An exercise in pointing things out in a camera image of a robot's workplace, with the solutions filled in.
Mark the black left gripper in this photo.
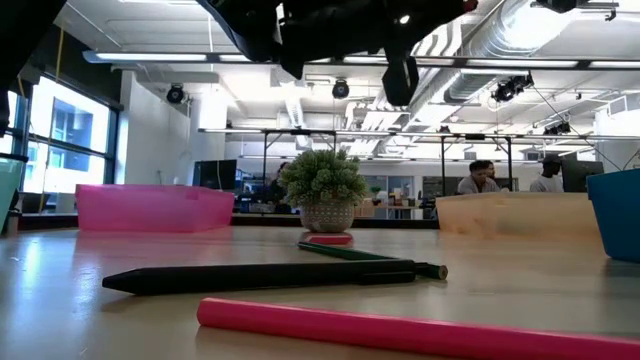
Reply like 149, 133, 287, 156
278, 0, 477, 108

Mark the pink eraser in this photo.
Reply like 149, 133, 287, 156
299, 231, 355, 247

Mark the green pencil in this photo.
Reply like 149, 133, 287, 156
298, 241, 449, 281

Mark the black pen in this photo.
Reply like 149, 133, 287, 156
101, 258, 420, 297

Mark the black round ceiling speaker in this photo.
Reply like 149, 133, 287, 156
166, 83, 187, 105
331, 78, 352, 101

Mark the green artificial plant in pot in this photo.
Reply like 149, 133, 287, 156
278, 148, 369, 234

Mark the black ceiling spotlight cluster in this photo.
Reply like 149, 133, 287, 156
491, 72, 536, 104

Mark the long ceiling light beam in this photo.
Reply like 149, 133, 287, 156
342, 54, 640, 72

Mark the person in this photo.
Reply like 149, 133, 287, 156
529, 153, 564, 194
268, 161, 294, 214
456, 159, 502, 196

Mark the black computer monitor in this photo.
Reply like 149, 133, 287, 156
560, 158, 606, 194
193, 159, 239, 192

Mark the white ceiling light bar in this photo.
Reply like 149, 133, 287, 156
82, 49, 251, 65

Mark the pink translucent plastic bin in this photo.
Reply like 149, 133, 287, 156
75, 183, 236, 234

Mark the large office window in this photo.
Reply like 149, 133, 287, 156
0, 74, 122, 197

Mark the blue plastic bin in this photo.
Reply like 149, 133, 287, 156
586, 168, 640, 265

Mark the silver ceiling air duct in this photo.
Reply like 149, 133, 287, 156
443, 0, 576, 104

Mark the black neighbouring rig frame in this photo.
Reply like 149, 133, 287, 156
261, 128, 517, 201

